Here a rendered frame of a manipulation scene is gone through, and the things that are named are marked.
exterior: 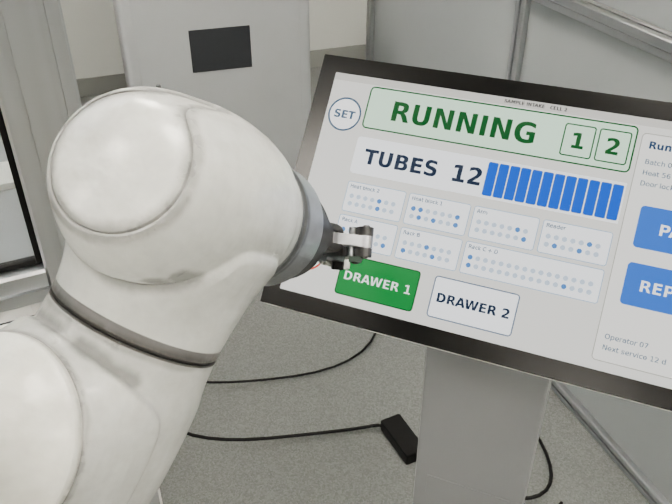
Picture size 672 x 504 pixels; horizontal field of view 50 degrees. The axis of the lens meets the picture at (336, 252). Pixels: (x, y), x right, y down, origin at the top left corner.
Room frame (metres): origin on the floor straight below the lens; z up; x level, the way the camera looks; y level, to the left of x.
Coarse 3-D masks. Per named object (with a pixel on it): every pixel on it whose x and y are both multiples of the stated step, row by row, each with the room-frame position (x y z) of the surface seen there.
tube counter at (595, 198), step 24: (456, 168) 0.73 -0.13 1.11; (480, 168) 0.72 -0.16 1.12; (504, 168) 0.71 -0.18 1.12; (528, 168) 0.70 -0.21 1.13; (456, 192) 0.71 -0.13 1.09; (480, 192) 0.70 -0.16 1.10; (504, 192) 0.69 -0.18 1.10; (528, 192) 0.69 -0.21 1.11; (552, 192) 0.68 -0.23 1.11; (576, 192) 0.67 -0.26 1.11; (600, 192) 0.67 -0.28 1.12; (624, 192) 0.66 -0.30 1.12; (600, 216) 0.65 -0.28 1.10
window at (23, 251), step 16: (0, 144) 0.72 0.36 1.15; (0, 160) 0.72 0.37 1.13; (0, 176) 0.71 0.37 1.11; (0, 192) 0.71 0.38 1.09; (16, 192) 0.72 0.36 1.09; (0, 208) 0.71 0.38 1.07; (16, 208) 0.72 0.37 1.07; (0, 224) 0.71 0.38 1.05; (16, 224) 0.71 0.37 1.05; (0, 240) 0.70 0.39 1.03; (16, 240) 0.71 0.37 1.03; (0, 256) 0.70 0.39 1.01; (16, 256) 0.71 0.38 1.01; (32, 256) 0.72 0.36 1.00
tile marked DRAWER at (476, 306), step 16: (432, 288) 0.64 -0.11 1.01; (448, 288) 0.64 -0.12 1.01; (464, 288) 0.63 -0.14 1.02; (480, 288) 0.63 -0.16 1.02; (496, 288) 0.63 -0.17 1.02; (432, 304) 0.63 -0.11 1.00; (448, 304) 0.63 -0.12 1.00; (464, 304) 0.62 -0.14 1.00; (480, 304) 0.62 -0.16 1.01; (496, 304) 0.61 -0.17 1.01; (512, 304) 0.61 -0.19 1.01; (448, 320) 0.61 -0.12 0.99; (464, 320) 0.61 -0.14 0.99; (480, 320) 0.61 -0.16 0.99; (496, 320) 0.60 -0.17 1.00; (512, 320) 0.60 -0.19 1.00
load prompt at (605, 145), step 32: (384, 96) 0.81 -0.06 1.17; (416, 96) 0.79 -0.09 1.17; (384, 128) 0.78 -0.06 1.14; (416, 128) 0.77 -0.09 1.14; (448, 128) 0.76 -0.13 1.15; (480, 128) 0.75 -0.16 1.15; (512, 128) 0.74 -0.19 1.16; (544, 128) 0.73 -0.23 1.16; (576, 128) 0.72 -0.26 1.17; (608, 128) 0.71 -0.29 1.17; (576, 160) 0.70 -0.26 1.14; (608, 160) 0.69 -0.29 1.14
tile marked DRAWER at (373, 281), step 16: (352, 272) 0.68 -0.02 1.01; (368, 272) 0.67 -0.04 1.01; (384, 272) 0.67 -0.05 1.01; (400, 272) 0.66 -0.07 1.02; (416, 272) 0.66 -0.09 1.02; (336, 288) 0.67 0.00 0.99; (352, 288) 0.66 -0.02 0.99; (368, 288) 0.66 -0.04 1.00; (384, 288) 0.65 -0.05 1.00; (400, 288) 0.65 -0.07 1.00; (416, 288) 0.65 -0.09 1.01; (384, 304) 0.64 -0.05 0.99; (400, 304) 0.64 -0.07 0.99
